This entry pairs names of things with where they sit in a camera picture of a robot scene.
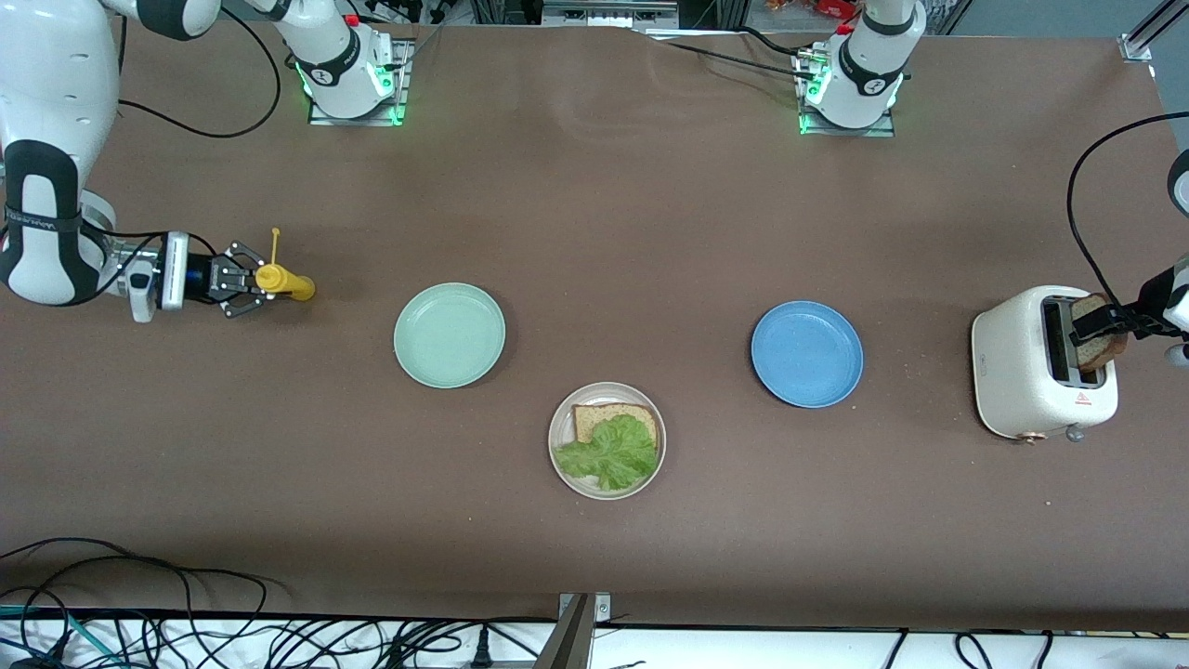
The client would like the black base cable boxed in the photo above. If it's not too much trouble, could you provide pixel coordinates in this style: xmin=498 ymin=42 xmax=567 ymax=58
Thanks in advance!
xmin=650 ymin=37 xmax=823 ymax=83

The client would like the aluminium frame rail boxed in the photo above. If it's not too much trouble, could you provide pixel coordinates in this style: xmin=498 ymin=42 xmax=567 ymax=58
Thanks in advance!
xmin=1119 ymin=0 xmax=1189 ymax=64

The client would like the grey electronics box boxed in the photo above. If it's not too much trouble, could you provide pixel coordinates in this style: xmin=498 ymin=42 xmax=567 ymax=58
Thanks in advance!
xmin=542 ymin=0 xmax=679 ymax=29

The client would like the green plate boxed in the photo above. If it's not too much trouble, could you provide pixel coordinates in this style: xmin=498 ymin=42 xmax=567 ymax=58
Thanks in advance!
xmin=393 ymin=282 xmax=507 ymax=389

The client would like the white two-slot toaster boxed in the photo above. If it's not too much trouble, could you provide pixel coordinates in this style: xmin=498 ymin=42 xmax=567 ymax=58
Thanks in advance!
xmin=971 ymin=284 xmax=1119 ymax=443

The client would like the green lettuce leaf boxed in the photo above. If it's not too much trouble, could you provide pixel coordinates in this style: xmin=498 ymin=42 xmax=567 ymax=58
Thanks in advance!
xmin=555 ymin=414 xmax=660 ymax=492

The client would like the grey metal table bracket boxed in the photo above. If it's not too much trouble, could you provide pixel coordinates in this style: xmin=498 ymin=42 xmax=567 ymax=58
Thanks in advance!
xmin=534 ymin=592 xmax=612 ymax=669

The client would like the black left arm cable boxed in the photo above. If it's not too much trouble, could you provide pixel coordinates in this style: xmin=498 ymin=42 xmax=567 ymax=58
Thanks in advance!
xmin=1066 ymin=111 xmax=1189 ymax=312

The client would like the teal floor cable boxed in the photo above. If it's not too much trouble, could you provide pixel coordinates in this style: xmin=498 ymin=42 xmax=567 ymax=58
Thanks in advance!
xmin=0 ymin=604 xmax=126 ymax=668

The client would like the beige plate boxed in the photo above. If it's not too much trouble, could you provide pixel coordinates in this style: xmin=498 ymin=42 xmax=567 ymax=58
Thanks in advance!
xmin=547 ymin=382 xmax=668 ymax=501

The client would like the blue plate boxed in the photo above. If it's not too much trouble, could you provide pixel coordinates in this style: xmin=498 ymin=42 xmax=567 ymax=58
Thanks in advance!
xmin=751 ymin=300 xmax=865 ymax=409

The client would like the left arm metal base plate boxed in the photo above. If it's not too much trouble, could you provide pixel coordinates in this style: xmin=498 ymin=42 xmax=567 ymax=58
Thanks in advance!
xmin=797 ymin=46 xmax=897 ymax=138

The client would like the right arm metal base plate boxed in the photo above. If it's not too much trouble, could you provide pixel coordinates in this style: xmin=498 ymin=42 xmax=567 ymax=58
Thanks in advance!
xmin=307 ymin=37 xmax=412 ymax=127

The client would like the red packet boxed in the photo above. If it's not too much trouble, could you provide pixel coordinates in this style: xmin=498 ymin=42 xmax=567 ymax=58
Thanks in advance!
xmin=766 ymin=0 xmax=860 ymax=21

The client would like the brown bread slice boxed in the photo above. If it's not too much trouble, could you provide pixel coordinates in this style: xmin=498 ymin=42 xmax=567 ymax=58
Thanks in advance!
xmin=1073 ymin=294 xmax=1130 ymax=374
xmin=571 ymin=402 xmax=661 ymax=449

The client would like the yellow mustard squeeze bottle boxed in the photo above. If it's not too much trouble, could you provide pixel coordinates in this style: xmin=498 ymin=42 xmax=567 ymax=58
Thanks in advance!
xmin=255 ymin=228 xmax=317 ymax=303

